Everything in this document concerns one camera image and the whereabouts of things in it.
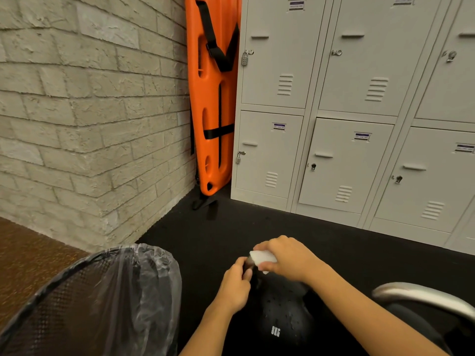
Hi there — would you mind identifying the person's left hand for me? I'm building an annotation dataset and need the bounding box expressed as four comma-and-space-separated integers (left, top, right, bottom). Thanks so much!
216, 257, 254, 315

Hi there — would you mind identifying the person's right hand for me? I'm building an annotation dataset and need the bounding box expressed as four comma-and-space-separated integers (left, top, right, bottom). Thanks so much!
253, 235, 329, 287

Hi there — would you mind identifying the white sponge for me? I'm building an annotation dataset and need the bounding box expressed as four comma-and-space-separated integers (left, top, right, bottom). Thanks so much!
249, 250, 278, 275

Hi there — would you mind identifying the black kettlebell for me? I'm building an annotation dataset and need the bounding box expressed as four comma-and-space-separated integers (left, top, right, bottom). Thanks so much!
243, 257, 318, 353

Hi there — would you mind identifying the person's right forearm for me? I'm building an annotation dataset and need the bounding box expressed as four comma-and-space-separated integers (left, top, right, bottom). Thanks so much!
307, 262, 451, 356

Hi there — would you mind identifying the person's left forearm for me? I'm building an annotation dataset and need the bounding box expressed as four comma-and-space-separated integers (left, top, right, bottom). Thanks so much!
179, 305, 242, 356

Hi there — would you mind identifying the clear plastic bin liner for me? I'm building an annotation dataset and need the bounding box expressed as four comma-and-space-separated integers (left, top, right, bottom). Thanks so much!
69, 243, 183, 356

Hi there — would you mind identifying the grey metal locker cabinet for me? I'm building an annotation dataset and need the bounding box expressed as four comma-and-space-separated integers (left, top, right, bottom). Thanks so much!
230, 0, 475, 256

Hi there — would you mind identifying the silver chair armrest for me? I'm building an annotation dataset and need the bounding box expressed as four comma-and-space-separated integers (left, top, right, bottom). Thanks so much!
372, 282, 475, 324

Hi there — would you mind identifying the black chair seat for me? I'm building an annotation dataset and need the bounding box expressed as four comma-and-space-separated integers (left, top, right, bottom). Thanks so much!
382, 303, 475, 356

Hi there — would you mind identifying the orange plastic spine board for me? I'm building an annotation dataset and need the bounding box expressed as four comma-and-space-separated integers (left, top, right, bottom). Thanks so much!
184, 0, 242, 197

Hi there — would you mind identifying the black mesh waste bin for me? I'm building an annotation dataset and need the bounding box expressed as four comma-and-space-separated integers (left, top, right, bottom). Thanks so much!
0, 245, 182, 356

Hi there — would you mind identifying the black plain strap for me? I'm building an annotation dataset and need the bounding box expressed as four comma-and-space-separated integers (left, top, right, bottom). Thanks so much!
190, 123, 235, 156

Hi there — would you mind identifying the black buckle strap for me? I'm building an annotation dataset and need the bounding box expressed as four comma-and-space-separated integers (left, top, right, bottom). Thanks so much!
195, 0, 240, 73

